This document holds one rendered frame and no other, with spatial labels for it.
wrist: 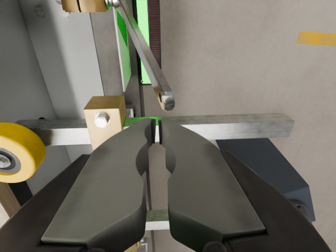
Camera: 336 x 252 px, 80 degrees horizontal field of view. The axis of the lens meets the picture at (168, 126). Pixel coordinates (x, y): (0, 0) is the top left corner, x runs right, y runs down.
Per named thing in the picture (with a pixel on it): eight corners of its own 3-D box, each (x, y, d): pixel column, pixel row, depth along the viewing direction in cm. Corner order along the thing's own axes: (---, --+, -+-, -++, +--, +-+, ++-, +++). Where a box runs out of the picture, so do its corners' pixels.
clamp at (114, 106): (127, 94, 32) (123, 108, 28) (135, 160, 39) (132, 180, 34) (88, 95, 32) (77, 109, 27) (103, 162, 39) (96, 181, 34)
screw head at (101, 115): (109, 111, 28) (107, 115, 27) (111, 124, 29) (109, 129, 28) (93, 112, 28) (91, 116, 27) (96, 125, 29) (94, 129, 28)
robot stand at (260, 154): (247, 113, 128) (309, 185, 77) (257, 142, 140) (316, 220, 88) (210, 129, 133) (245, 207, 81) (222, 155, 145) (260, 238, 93)
